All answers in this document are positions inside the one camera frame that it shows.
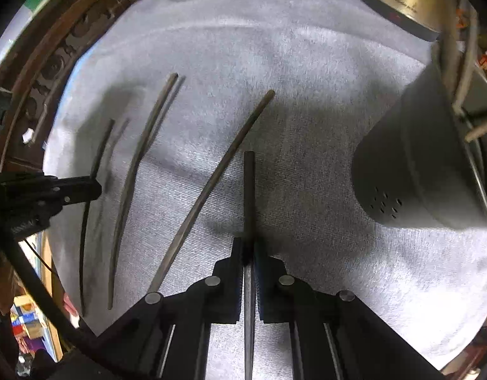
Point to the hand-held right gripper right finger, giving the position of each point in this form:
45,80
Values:
262,277

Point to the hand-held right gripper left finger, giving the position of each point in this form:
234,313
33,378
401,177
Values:
237,277

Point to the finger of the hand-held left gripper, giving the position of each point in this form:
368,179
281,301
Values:
81,190

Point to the dark wooden chopstick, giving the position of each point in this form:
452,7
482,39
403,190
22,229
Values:
249,190
211,190
120,217
480,130
82,253

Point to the grey metal chopstick holder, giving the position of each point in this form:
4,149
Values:
417,146

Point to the blue table cover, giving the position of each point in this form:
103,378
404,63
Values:
75,75

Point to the dark carved wooden chair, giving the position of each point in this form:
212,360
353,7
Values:
49,59

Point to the grey tablecloth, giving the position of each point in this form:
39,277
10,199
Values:
306,126

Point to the golden electric kettle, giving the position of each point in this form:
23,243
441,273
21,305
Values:
405,0

